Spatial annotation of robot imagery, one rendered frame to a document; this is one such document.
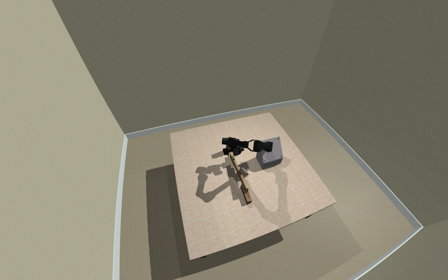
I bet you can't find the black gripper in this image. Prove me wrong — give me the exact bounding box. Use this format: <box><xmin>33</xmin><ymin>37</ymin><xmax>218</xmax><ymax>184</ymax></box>
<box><xmin>223</xmin><ymin>146</ymin><xmax>244</xmax><ymax>156</ymax></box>

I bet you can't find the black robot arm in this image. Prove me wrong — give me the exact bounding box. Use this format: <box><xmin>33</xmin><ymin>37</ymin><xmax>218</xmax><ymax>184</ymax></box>
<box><xmin>222</xmin><ymin>137</ymin><xmax>273</xmax><ymax>156</ymax></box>

